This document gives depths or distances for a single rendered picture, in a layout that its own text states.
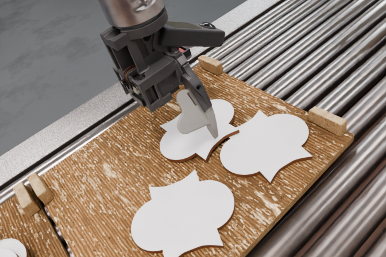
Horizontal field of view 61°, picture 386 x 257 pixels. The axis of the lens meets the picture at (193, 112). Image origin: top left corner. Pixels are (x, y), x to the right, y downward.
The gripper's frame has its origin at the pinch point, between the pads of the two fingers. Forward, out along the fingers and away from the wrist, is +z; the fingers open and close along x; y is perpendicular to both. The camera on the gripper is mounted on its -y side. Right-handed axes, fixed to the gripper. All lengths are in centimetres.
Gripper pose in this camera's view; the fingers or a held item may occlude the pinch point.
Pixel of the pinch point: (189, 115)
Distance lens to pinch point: 55.5
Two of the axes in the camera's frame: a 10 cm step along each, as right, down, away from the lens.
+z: 2.4, 7.0, 6.7
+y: -7.3, 5.8, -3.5
